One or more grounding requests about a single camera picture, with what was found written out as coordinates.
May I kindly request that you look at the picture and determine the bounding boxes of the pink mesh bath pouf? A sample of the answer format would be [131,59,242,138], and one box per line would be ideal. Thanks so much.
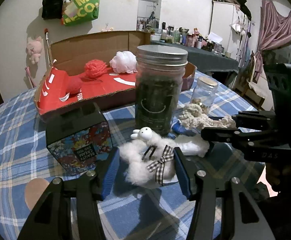
[84,59,108,79]

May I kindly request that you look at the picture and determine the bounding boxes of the black hanging bag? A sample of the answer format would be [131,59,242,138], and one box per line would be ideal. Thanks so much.
[41,0,63,20]

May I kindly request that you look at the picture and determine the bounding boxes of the white mesh bath pouf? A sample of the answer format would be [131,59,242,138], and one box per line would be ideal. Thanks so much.
[109,51,137,74]

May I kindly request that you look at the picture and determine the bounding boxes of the round tan powder puff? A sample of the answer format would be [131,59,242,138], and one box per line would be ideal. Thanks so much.
[25,178,49,211]

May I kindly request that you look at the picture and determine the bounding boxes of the dark green covered side table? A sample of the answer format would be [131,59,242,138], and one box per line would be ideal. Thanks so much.
[150,41,239,74]

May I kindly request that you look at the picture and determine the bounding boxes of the green tote bag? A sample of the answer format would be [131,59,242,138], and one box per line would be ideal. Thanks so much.
[62,0,100,26]

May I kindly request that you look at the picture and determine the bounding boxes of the wall mirror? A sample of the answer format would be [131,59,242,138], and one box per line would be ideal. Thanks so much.
[136,0,161,31]

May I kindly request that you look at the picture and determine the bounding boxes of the cream knitted scrunchie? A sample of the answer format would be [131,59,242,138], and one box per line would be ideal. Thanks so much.
[178,103,237,129]

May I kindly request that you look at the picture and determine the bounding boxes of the pink plush bunny on wall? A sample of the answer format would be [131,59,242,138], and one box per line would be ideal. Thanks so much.
[26,36,43,64]

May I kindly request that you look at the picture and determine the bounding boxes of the pink curtain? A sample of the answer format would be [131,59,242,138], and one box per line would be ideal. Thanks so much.
[254,0,291,81]

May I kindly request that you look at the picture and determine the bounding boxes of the white wardrobe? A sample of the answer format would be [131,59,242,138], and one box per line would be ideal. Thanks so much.
[210,2,248,61]

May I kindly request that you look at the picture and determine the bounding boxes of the blue plaid tablecloth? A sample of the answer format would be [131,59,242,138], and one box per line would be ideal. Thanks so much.
[0,83,264,239]

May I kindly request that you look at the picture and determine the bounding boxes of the floral beauty cream tin box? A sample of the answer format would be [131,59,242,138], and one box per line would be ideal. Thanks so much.
[46,103,113,176]

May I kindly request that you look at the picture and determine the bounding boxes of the cardboard box red lining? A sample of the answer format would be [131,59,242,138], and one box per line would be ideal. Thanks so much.
[33,30,198,123]

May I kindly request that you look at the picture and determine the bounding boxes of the large glass jar dark contents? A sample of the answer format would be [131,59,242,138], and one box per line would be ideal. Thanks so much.
[135,45,188,135]

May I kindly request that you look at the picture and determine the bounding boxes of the small glass jar gold contents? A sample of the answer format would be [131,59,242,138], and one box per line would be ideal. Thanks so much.
[190,76,218,114]

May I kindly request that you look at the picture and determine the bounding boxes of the white plush sheep with bow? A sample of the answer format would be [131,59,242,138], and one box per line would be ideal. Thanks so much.
[119,127,210,189]

